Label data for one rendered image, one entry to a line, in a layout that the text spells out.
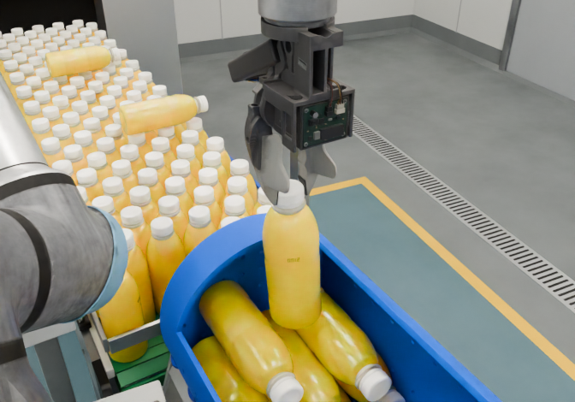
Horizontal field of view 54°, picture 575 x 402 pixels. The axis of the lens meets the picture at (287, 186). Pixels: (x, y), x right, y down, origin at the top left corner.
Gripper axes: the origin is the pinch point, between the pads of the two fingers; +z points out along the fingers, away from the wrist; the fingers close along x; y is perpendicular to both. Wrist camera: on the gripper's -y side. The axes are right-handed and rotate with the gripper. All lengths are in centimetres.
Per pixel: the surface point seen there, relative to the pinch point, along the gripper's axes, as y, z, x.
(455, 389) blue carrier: 19.0, 23.4, 12.7
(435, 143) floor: -186, 134, 222
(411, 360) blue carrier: 11.2, 25.9, 12.8
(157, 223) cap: -34.2, 23.5, -6.9
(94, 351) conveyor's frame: -31, 44, -23
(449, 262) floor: -91, 134, 142
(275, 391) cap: 9.4, 21.3, -7.2
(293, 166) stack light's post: -54, 33, 34
